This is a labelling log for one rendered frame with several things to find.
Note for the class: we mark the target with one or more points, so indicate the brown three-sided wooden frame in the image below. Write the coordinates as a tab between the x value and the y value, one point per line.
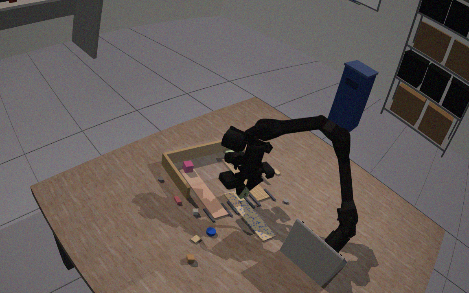
196	164

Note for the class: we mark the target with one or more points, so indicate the green cube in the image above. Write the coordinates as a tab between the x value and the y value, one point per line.
244	193

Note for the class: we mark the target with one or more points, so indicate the blue short cylinder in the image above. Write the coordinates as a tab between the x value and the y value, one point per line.
210	231

